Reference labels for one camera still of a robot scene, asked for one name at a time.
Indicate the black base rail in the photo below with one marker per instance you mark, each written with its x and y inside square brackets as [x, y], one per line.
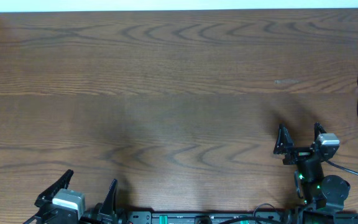
[263, 216]

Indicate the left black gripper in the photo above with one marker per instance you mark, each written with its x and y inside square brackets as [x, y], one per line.
[60, 183]

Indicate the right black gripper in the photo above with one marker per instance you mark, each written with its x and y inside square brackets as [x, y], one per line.
[298, 154]

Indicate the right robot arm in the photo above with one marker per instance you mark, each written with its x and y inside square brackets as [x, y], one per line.
[323, 195]

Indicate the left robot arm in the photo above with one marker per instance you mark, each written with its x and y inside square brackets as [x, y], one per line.
[92, 215]

